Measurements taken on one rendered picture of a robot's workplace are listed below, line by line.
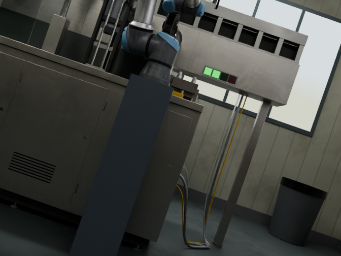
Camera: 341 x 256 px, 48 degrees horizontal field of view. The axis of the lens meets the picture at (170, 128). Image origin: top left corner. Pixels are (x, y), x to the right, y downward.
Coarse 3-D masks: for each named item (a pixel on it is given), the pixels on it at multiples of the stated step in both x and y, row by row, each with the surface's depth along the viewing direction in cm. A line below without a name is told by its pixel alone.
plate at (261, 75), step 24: (48, 0) 269; (72, 0) 269; (96, 0) 269; (72, 24) 269; (192, 48) 268; (216, 48) 268; (240, 48) 268; (192, 72) 268; (240, 72) 268; (264, 72) 268; (288, 72) 268; (264, 96) 268; (288, 96) 268
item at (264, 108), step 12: (264, 108) 284; (264, 120) 284; (252, 132) 285; (252, 144) 284; (252, 156) 284; (240, 168) 284; (240, 180) 284; (228, 204) 285; (228, 216) 285; (216, 240) 285
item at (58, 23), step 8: (64, 0) 246; (64, 8) 245; (56, 16) 243; (64, 16) 246; (56, 24) 243; (64, 24) 243; (48, 32) 243; (56, 32) 243; (64, 32) 248; (48, 40) 243; (56, 40) 243; (48, 48) 243; (56, 48) 244
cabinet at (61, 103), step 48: (0, 48) 211; (0, 96) 210; (48, 96) 210; (96, 96) 210; (0, 144) 211; (48, 144) 210; (96, 144) 210; (0, 192) 215; (48, 192) 210; (144, 192) 210; (144, 240) 214
